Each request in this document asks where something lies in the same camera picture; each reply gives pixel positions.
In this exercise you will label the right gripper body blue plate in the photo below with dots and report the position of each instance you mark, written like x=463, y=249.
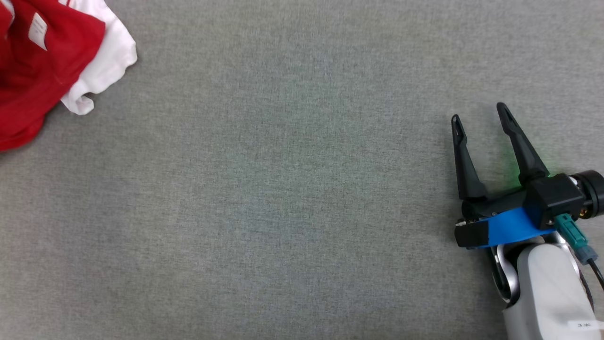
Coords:
x=512, y=226

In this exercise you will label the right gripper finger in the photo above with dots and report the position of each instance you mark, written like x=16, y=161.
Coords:
x=467, y=174
x=526, y=153

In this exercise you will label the red white numbered jersey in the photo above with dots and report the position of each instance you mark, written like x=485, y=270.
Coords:
x=33, y=80

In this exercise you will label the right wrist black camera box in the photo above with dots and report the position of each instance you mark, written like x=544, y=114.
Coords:
x=554, y=196

